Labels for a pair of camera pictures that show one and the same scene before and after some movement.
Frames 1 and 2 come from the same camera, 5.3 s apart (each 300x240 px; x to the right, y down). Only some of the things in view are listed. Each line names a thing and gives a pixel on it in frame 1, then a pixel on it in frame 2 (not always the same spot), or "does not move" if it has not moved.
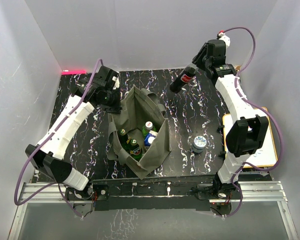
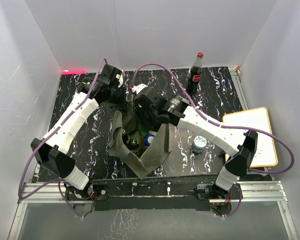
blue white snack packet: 150,137 does not move
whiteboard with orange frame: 267,154 does not move
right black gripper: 197,59 -> 149,124
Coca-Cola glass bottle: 184,78 -> 195,75
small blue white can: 199,144 does not move
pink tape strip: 76,72 does not move
